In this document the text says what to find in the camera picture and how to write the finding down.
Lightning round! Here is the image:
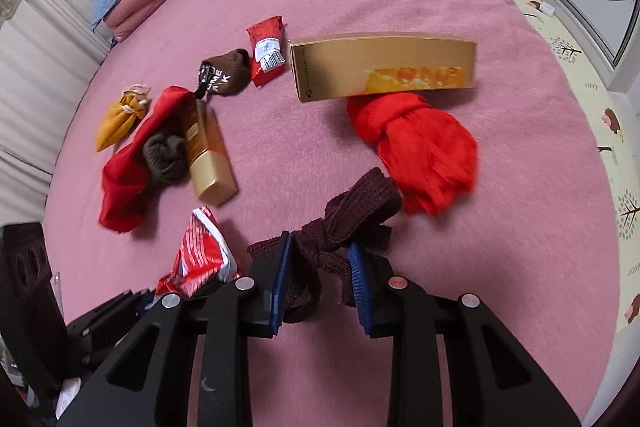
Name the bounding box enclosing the dark maroon knotted sock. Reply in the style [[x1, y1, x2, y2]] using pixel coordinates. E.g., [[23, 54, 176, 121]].
[[247, 168, 402, 338]]

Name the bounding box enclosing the small gold box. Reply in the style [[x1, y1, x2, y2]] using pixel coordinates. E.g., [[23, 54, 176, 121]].
[[182, 100, 238, 207]]

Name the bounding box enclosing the mustard yellow drawstring pouch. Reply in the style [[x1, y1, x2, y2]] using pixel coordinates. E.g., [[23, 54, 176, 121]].
[[94, 84, 150, 152]]

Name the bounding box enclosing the brown printed sock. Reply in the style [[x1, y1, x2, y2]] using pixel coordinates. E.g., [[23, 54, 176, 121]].
[[194, 49, 250, 100]]

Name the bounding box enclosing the red snack wrapper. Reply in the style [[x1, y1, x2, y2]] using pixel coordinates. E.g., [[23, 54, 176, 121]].
[[246, 15, 286, 88]]

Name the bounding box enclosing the red white striped wrapper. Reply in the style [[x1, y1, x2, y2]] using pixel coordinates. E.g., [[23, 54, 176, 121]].
[[155, 207, 240, 298]]

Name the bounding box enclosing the dark red cloth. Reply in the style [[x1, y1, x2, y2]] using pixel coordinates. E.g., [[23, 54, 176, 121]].
[[99, 86, 195, 233]]

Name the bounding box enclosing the dark brown rolled sock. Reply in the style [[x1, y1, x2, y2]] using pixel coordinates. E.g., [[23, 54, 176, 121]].
[[142, 133, 189, 184]]

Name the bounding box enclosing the bright red knotted cloth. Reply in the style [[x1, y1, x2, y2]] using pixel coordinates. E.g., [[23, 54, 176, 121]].
[[346, 92, 478, 217]]

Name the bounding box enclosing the pink bed sheet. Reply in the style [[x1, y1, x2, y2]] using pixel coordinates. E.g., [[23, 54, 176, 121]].
[[43, 0, 620, 426]]

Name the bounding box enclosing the cream patterned play mat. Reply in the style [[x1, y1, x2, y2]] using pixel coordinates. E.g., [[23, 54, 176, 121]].
[[513, 0, 639, 332]]

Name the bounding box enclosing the long gold cardboard box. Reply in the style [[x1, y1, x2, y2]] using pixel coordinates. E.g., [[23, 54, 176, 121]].
[[288, 32, 476, 103]]

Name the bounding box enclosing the folded pink blanket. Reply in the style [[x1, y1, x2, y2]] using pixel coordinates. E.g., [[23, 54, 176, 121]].
[[103, 0, 166, 42]]

